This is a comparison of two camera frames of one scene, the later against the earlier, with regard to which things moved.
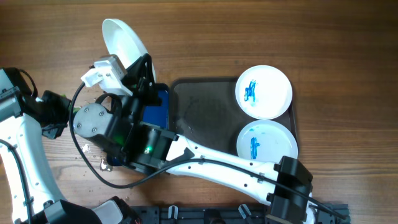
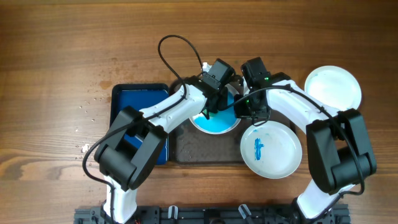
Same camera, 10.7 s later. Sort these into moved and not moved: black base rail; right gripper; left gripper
Moved: right gripper; left gripper
Not moved: black base rail
